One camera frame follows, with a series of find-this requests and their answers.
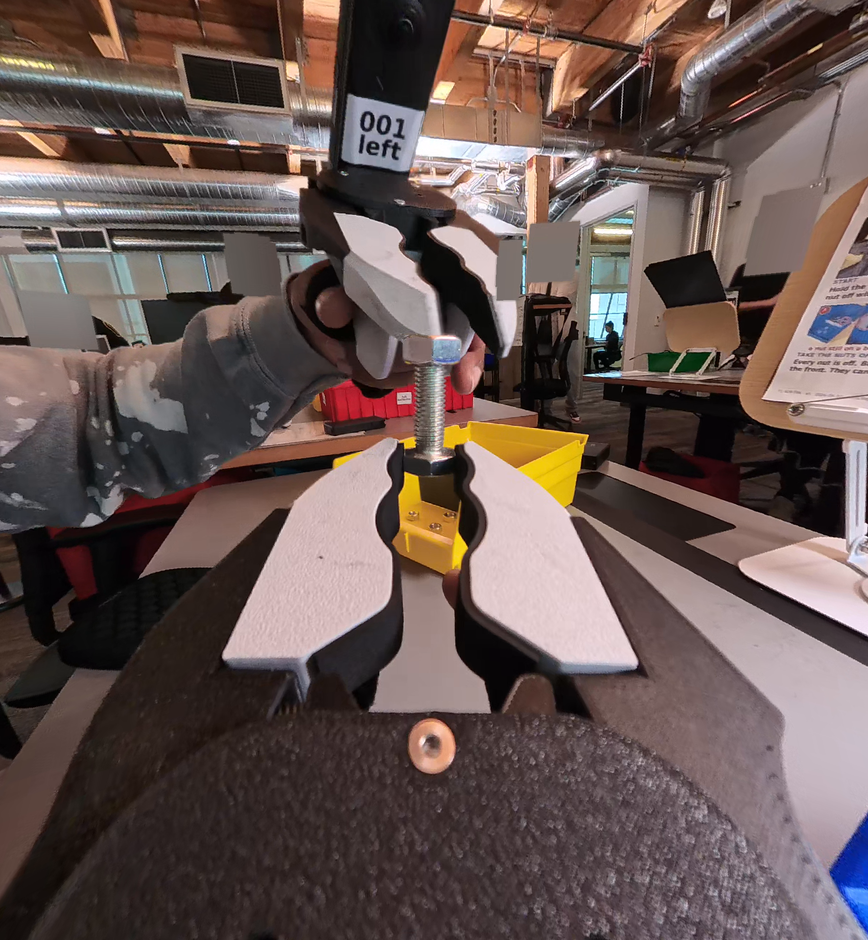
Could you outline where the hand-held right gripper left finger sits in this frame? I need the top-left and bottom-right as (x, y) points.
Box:
(221, 437), (407, 712)

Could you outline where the dark desk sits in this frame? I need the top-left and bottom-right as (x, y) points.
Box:
(584, 369), (749, 471)

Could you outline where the yellow plastic bin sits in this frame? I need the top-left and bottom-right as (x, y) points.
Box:
(333, 421), (589, 576)

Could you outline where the wooden edged desk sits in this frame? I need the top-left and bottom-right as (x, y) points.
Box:
(221, 397), (539, 472)

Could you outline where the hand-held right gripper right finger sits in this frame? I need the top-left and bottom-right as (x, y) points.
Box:
(452, 439), (640, 713)

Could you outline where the black mesh office chair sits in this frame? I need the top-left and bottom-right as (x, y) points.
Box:
(4, 565), (211, 707)

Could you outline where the person's left hand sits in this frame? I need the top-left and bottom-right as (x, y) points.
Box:
(285, 259), (488, 399)

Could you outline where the ceiling air vent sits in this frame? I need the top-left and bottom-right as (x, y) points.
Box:
(174, 46), (293, 116)

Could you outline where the silver ventilation duct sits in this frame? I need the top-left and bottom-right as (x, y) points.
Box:
(0, 44), (332, 151)
(0, 153), (310, 230)
(643, 0), (857, 148)

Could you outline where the black board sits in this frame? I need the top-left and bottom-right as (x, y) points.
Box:
(644, 250), (730, 310)

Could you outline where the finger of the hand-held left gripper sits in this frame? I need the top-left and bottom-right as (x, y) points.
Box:
(333, 211), (447, 381)
(419, 222), (520, 359)

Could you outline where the person's left forearm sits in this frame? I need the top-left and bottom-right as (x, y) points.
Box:
(0, 292), (348, 539)

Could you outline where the silver hex bolt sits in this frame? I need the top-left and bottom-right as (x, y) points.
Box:
(402, 334), (464, 460)

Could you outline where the white clipboard stand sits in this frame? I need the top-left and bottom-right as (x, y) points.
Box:
(738, 441), (868, 655)

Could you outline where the red plastic bin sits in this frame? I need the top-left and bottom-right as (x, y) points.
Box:
(318, 378), (475, 424)

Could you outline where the printed instruction sheet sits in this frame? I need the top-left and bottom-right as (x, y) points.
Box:
(763, 140), (868, 406)

